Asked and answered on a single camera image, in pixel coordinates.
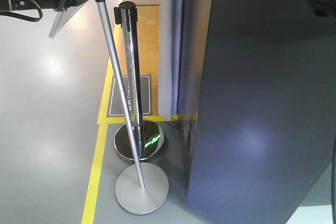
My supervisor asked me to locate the open fridge door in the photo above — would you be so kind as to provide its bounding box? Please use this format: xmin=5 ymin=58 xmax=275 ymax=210
xmin=187 ymin=0 xmax=335 ymax=223

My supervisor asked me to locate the grey floor sign mat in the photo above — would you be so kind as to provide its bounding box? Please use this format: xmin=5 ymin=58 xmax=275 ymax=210
xmin=107 ymin=75 xmax=153 ymax=118

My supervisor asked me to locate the yellow floor tape line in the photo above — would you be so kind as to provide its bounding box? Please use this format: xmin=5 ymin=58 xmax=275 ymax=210
xmin=80 ymin=0 xmax=197 ymax=224

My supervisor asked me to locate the silver sign stand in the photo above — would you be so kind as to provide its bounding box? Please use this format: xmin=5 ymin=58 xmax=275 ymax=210
xmin=95 ymin=0 xmax=169 ymax=216

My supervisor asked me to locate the chrome stanchion post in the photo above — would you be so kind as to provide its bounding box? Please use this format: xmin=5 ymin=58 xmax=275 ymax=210
xmin=114 ymin=1 xmax=164 ymax=161

